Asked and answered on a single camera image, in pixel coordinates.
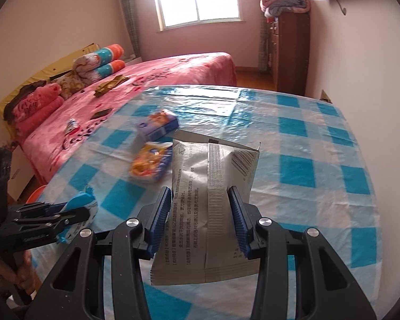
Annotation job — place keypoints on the yellow headboard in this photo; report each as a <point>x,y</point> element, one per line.
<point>53,65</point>

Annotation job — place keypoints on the grey checked curtain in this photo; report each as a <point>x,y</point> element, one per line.
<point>262,46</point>
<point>131,23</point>

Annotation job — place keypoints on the bed with pink printed blanket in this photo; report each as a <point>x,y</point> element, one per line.
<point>173,70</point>

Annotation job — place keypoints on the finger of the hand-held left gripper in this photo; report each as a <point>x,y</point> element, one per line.
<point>33,206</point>
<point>53,222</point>

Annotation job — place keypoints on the small white tube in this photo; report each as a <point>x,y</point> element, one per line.
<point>72,126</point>

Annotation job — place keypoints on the white bedside cabinet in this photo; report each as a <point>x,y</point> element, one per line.
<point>133,59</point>

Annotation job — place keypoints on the brown cardboard piece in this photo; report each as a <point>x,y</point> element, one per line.
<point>325,97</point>

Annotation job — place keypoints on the purple and orange tissue pack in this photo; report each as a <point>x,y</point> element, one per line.
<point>156,125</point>

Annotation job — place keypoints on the gold cloth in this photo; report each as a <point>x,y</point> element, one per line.
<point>110,85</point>

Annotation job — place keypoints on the orange and blue snack packet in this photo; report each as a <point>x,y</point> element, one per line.
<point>150,163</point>

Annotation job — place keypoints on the person's left hand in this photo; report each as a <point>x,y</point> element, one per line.
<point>23,273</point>

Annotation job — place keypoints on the rolled blue and orange quilt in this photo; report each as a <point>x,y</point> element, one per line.
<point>103,60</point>

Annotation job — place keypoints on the window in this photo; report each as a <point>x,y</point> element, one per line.
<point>196,0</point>

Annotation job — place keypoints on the dark brown cloth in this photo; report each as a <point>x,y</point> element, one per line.
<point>26,88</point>

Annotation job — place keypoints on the blue checked plastic tablecloth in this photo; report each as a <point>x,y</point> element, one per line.
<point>303,160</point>

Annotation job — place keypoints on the grey printed packet with barcode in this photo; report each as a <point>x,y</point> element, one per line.
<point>193,190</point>

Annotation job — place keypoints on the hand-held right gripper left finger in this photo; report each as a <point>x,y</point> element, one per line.
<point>158,223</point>

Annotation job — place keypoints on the orange stool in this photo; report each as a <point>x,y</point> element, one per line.
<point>38,191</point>

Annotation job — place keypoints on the brown wooden cabinet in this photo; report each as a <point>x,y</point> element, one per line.
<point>293,53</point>

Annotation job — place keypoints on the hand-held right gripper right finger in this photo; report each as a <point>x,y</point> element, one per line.
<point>238,221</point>

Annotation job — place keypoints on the white and blue pouch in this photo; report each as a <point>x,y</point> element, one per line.
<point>83,203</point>

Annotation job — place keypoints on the gold floral pillow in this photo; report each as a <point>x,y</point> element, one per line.
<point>70,85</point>

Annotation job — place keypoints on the folded grey and pink blanket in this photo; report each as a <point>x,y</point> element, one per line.
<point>283,3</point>

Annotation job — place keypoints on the black phone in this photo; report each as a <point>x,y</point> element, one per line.
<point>101,113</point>

